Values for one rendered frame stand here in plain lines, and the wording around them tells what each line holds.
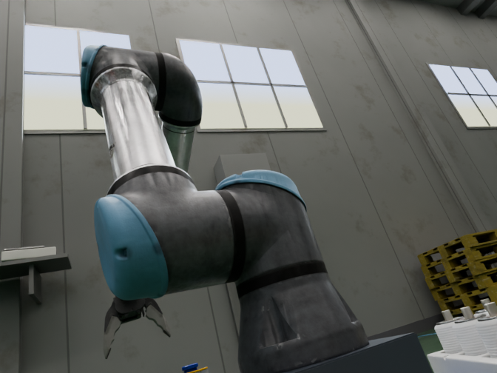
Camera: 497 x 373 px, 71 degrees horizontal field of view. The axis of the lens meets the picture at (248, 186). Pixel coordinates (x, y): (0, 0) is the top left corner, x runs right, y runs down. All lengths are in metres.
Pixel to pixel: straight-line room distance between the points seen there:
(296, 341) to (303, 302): 0.04
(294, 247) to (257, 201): 0.07
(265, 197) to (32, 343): 3.07
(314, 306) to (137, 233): 0.20
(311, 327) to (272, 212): 0.13
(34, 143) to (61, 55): 1.24
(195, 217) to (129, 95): 0.29
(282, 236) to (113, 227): 0.19
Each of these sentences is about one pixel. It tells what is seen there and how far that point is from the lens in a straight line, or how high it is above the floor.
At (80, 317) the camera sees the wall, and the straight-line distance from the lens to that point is 3.37.
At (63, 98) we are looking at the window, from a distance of 4.38.
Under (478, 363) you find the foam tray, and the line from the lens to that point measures 0.98.
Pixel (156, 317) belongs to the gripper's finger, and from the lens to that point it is 0.96.
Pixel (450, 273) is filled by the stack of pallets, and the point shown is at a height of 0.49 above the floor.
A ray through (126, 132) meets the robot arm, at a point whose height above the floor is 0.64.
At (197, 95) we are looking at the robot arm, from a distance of 0.77.
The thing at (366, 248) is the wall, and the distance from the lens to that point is 4.47.
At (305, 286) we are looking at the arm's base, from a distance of 0.40.
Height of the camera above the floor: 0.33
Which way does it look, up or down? 24 degrees up
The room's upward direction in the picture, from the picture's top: 16 degrees counter-clockwise
